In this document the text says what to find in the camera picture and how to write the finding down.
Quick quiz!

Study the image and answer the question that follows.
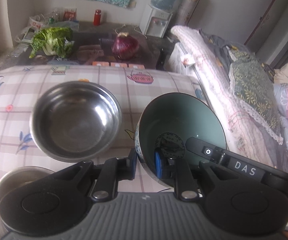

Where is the green ceramic bowl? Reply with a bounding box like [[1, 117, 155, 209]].
[[134, 93, 227, 187]]

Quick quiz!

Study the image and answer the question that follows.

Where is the white lace bed cover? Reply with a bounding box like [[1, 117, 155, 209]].
[[171, 25, 280, 168]]

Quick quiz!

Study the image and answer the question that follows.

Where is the large steel bowl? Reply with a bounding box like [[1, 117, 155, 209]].
[[29, 81, 122, 163]]

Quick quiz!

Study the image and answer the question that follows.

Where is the green leaf-pattern pillow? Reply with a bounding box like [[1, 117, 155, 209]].
[[228, 48, 283, 145]]

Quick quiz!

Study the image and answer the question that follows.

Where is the grey blanket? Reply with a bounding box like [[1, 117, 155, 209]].
[[199, 29, 251, 56]]

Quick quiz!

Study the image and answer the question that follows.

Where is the red cabbage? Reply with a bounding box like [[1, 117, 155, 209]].
[[111, 32, 140, 60]]

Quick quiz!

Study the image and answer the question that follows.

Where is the plaid teapot tablecloth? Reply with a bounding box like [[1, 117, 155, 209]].
[[0, 64, 210, 240]]

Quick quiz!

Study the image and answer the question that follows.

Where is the green leafy cabbage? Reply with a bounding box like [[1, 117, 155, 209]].
[[29, 27, 74, 59]]

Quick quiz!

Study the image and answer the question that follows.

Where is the red thermos bottle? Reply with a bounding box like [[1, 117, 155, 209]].
[[93, 9, 102, 26]]

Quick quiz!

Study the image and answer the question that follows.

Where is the white water dispenser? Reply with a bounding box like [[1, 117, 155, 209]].
[[139, 4, 173, 38]]

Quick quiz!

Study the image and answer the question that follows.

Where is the red drink carton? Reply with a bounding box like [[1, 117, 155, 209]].
[[62, 8, 77, 21]]

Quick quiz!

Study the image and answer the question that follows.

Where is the white plastic bag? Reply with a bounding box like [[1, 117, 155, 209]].
[[29, 14, 48, 30]]

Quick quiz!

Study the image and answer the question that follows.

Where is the rolled patterned mat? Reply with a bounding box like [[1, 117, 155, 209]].
[[176, 0, 200, 26]]

